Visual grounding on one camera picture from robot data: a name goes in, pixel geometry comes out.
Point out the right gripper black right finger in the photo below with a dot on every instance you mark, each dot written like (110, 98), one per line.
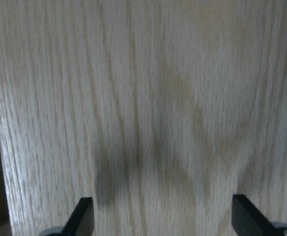
(247, 220)

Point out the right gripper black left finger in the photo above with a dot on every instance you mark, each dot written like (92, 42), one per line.
(80, 223)

